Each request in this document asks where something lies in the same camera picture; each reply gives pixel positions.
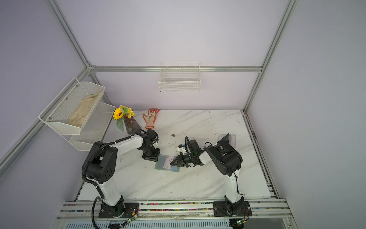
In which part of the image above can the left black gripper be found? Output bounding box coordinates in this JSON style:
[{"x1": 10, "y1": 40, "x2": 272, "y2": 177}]
[{"x1": 140, "y1": 144, "x2": 160, "y2": 162}]

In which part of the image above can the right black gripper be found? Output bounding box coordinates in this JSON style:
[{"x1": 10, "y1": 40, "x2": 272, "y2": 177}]
[{"x1": 168, "y1": 153, "x2": 194, "y2": 168}]

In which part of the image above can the white floral credit card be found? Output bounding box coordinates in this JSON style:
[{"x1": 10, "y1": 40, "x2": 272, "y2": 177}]
[{"x1": 163, "y1": 156, "x2": 174, "y2": 170}]

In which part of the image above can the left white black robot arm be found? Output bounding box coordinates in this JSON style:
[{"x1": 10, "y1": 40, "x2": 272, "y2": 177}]
[{"x1": 82, "y1": 129, "x2": 160, "y2": 218}]

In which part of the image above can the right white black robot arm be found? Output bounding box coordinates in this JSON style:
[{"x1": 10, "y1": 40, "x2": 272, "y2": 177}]
[{"x1": 170, "y1": 134, "x2": 246, "y2": 216}]

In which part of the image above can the stack of assorted cards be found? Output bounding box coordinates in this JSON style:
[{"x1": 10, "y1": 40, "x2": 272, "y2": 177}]
[{"x1": 220, "y1": 134, "x2": 230, "y2": 143}]

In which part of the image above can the clear acrylic card box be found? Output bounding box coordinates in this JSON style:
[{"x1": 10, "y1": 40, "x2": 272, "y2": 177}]
[{"x1": 217, "y1": 134, "x2": 236, "y2": 148}]

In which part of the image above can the orange white work glove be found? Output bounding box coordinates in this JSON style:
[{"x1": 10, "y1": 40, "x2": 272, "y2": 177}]
[{"x1": 143, "y1": 108, "x2": 160, "y2": 129}]

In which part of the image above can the dark glass vase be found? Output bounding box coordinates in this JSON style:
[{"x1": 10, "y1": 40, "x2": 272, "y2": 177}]
[{"x1": 123, "y1": 116, "x2": 141, "y2": 135}]

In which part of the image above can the yellow sunflower bouquet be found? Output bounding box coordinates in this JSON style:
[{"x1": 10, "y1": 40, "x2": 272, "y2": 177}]
[{"x1": 112, "y1": 105, "x2": 135, "y2": 132}]

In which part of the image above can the lower white mesh shelf basket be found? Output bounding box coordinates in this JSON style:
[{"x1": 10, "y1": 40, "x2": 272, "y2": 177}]
[{"x1": 69, "y1": 102, "x2": 115, "y2": 151}]

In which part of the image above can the white mesh shelf basket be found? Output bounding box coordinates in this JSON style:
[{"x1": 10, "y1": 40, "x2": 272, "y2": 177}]
[
  {"x1": 69, "y1": 102, "x2": 115, "y2": 151},
  {"x1": 38, "y1": 77, "x2": 105, "y2": 135}
]

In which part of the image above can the beige cloth glove in basket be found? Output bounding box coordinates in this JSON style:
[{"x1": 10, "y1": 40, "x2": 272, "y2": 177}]
[{"x1": 67, "y1": 93, "x2": 101, "y2": 127}]

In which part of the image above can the upper white mesh shelf basket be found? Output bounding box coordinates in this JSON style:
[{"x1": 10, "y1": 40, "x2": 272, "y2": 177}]
[{"x1": 38, "y1": 77, "x2": 105, "y2": 135}]

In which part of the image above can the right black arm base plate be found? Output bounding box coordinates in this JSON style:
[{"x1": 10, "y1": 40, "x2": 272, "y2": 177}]
[{"x1": 213, "y1": 200, "x2": 252, "y2": 217}]

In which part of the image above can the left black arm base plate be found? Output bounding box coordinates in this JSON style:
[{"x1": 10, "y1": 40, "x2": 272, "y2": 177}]
[{"x1": 98, "y1": 202, "x2": 140, "y2": 219}]

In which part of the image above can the white wire wall basket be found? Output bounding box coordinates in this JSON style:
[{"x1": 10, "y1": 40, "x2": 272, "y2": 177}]
[{"x1": 158, "y1": 62, "x2": 201, "y2": 93}]

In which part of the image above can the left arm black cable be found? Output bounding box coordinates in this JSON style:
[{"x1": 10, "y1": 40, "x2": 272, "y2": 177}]
[{"x1": 91, "y1": 196, "x2": 105, "y2": 229}]

